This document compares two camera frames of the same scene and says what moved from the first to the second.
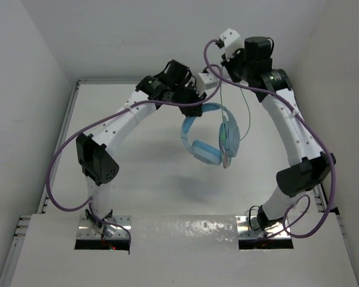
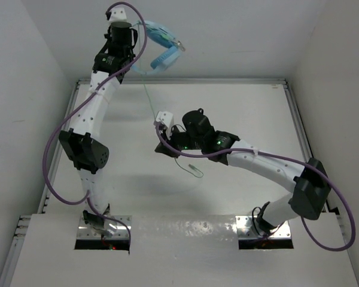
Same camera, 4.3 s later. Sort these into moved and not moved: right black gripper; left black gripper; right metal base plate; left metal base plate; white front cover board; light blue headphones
Moved: light blue headphones; right black gripper; left black gripper
Not moved: left metal base plate; white front cover board; right metal base plate
